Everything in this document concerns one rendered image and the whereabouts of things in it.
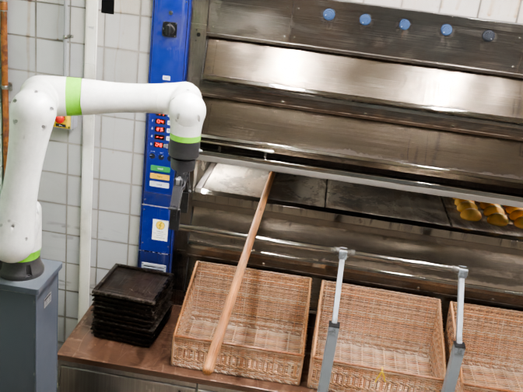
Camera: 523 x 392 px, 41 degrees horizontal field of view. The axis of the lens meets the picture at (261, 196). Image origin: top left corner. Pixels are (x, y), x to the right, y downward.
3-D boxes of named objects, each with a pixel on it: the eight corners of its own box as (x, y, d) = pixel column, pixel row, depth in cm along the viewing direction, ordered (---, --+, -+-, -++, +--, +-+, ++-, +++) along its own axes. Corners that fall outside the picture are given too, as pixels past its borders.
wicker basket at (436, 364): (312, 328, 334) (321, 278, 324) (429, 348, 330) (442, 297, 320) (305, 389, 289) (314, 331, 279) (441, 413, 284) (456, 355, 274)
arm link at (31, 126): (-19, 267, 201) (8, 89, 184) (-8, 243, 216) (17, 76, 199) (28, 274, 204) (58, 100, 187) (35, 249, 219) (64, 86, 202)
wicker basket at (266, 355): (191, 309, 338) (194, 258, 328) (305, 327, 335) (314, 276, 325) (167, 366, 292) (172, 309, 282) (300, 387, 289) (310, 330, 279)
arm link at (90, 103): (81, 120, 208) (80, 83, 203) (84, 109, 218) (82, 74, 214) (202, 122, 214) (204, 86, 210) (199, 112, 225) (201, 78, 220)
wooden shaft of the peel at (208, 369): (212, 378, 191) (212, 369, 189) (201, 376, 191) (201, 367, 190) (274, 177, 350) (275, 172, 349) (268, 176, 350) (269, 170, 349)
